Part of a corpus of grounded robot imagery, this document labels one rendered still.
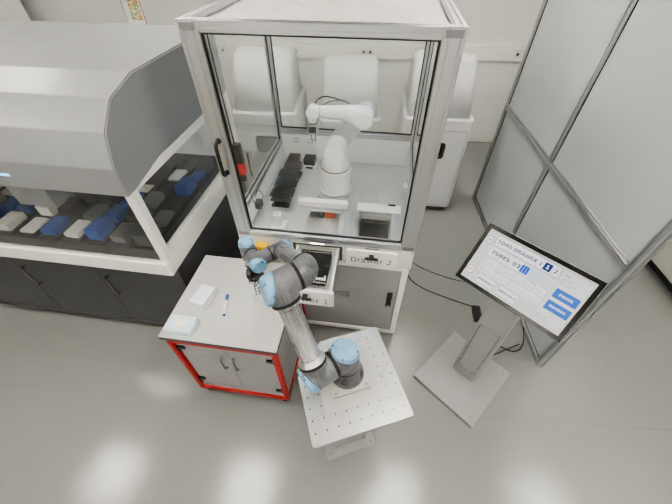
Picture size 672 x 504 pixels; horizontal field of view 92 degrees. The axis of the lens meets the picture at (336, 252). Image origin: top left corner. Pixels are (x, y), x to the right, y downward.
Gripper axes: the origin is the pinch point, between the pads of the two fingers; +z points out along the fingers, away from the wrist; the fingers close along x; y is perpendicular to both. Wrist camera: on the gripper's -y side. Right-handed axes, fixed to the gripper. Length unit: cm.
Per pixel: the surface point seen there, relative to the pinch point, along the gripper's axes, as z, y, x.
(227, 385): 67, 21, -34
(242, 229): -18.0, -26.8, -1.8
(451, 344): 78, 35, 125
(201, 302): 0.0, 4.2, -30.3
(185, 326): 0.8, 16.4, -38.6
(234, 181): -51, -26, 1
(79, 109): -89, -36, -52
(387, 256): -10, 11, 73
